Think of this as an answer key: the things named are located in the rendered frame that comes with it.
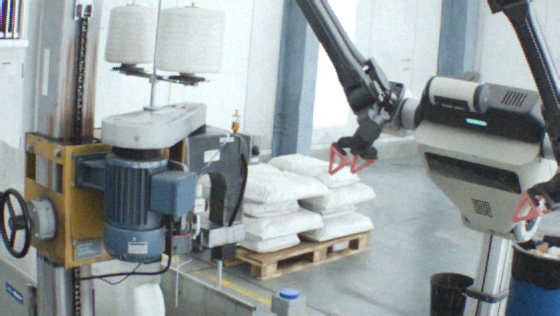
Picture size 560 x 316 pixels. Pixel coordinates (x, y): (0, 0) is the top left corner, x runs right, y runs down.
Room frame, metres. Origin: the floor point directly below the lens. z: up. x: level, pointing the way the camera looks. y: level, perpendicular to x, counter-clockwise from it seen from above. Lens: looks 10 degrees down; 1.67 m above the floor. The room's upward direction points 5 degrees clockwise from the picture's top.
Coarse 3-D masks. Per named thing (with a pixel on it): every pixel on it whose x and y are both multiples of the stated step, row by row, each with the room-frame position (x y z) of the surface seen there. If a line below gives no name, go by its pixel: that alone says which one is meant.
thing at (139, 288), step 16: (96, 272) 2.31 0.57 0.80; (112, 272) 2.28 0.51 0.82; (96, 288) 2.28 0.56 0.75; (112, 288) 2.22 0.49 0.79; (128, 288) 2.19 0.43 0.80; (144, 288) 2.21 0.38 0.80; (96, 304) 2.27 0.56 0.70; (112, 304) 2.21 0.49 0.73; (128, 304) 2.18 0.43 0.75; (144, 304) 2.18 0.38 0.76; (160, 304) 2.22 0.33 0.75
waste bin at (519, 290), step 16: (528, 240) 3.77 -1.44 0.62; (544, 240) 3.79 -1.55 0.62; (512, 256) 3.62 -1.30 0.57; (528, 256) 3.42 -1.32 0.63; (512, 272) 3.56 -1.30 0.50; (528, 272) 3.43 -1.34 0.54; (544, 272) 3.37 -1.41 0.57; (512, 288) 3.54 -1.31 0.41; (528, 288) 3.43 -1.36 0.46; (544, 288) 3.37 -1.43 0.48; (512, 304) 3.52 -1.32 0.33; (528, 304) 3.42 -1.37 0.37; (544, 304) 3.37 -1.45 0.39
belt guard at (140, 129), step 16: (128, 112) 1.82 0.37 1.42; (144, 112) 1.85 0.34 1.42; (176, 112) 1.89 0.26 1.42; (192, 112) 1.91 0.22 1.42; (112, 128) 1.64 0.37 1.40; (128, 128) 1.62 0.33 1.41; (144, 128) 1.63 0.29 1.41; (160, 128) 1.65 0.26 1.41; (176, 128) 1.72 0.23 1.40; (192, 128) 1.91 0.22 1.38; (112, 144) 1.63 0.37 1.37; (128, 144) 1.62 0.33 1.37; (144, 144) 1.63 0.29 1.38; (160, 144) 1.65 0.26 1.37
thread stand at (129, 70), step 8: (160, 0) 1.91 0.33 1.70; (160, 8) 1.91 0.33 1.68; (120, 64) 2.00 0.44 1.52; (120, 72) 2.02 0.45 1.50; (128, 72) 1.99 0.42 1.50; (136, 72) 1.96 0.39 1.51; (144, 72) 1.95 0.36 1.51; (152, 80) 1.90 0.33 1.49; (168, 80) 1.87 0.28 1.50; (176, 80) 1.77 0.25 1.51; (184, 80) 1.77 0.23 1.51; (192, 80) 1.78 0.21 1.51; (200, 80) 1.79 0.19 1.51; (208, 80) 1.81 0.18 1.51; (152, 88) 1.91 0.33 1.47; (152, 96) 1.91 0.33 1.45; (152, 104) 1.91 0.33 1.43
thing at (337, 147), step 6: (336, 144) 1.90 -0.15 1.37; (342, 144) 1.90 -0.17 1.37; (330, 150) 1.90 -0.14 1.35; (336, 150) 1.88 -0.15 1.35; (342, 150) 1.88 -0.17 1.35; (330, 156) 1.90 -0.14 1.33; (342, 156) 1.87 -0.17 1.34; (330, 162) 1.91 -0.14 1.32; (342, 162) 1.87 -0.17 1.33; (348, 162) 1.87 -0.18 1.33; (330, 168) 1.91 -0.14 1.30; (336, 168) 1.89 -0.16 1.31; (342, 168) 1.89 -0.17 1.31; (330, 174) 1.91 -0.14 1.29
